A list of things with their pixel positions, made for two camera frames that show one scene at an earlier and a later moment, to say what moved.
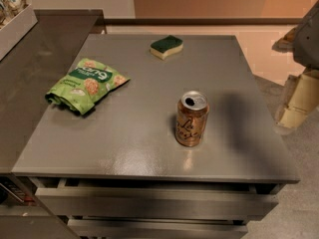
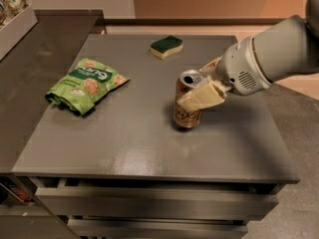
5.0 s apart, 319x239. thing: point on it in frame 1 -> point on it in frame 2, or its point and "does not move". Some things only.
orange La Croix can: x=191 y=119 -> x=186 y=82
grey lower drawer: x=157 y=228 does not move
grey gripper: x=307 y=45 -> x=239 y=66
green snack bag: x=84 y=85 does not move
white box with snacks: x=17 y=17 does not move
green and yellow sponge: x=163 y=48 does not move
